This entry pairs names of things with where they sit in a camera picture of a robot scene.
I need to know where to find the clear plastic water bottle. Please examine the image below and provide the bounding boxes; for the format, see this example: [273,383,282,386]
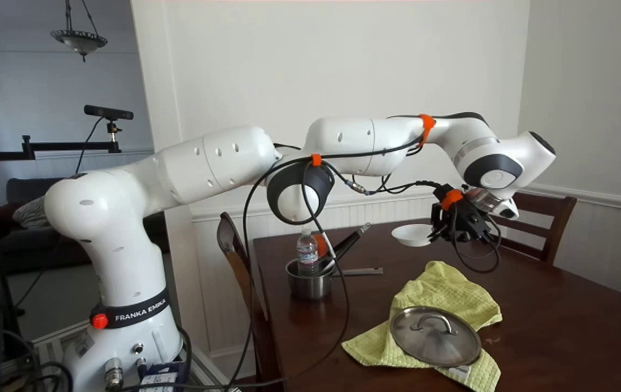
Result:
[294,228,324,277]

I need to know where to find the grey sofa pillow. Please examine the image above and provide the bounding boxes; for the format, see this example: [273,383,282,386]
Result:
[10,194,56,233]

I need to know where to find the dark sofa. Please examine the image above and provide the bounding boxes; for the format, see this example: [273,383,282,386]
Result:
[0,174,173,274]

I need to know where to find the long black robot cable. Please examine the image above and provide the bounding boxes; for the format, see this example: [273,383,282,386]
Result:
[220,133,427,392]

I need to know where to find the yellow-green dish cloth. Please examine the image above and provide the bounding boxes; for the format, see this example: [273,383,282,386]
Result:
[339,259,505,392]

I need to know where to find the small white bowl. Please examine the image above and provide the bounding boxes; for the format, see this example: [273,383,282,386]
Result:
[390,222,435,250]

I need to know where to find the hanging ceiling lamp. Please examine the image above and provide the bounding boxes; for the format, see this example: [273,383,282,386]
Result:
[47,0,110,64]

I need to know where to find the steel saucepan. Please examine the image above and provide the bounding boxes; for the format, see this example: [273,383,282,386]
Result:
[282,258,386,302]

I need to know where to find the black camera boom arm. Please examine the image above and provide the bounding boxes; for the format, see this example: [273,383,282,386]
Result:
[0,118,123,163]

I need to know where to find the dark wooden chair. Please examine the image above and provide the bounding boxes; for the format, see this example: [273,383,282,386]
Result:
[496,189,579,267]
[213,210,282,392]

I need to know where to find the steel pot lid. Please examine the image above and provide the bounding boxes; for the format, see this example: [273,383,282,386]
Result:
[388,304,484,370]

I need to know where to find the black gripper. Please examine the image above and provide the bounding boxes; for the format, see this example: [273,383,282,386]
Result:
[430,198,500,246]

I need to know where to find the black stereo camera bar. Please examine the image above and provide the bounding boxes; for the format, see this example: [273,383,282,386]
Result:
[81,103,136,121]

